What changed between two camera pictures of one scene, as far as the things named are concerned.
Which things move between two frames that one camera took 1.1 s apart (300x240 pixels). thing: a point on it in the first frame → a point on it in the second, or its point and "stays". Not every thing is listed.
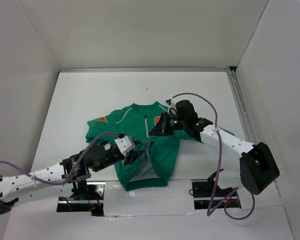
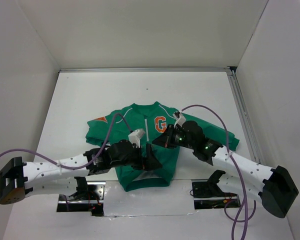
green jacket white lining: x=151 y=165 stays
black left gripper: x=133 y=155 → x=150 y=162
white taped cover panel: x=176 y=198 stays
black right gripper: x=161 y=128 → x=166 y=139
